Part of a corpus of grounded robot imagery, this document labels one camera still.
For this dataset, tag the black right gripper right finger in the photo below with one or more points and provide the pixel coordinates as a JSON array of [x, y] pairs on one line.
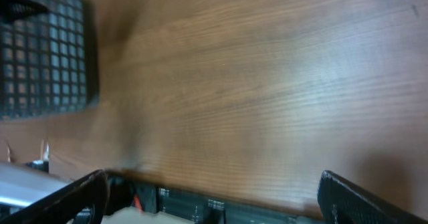
[[342, 201]]

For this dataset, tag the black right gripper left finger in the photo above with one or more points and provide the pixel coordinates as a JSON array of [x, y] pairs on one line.
[[91, 191]]

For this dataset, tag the grey plastic shopping basket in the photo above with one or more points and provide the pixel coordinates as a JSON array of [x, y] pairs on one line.
[[49, 58]]

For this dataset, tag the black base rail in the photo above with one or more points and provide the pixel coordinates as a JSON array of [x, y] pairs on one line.
[[152, 199]]

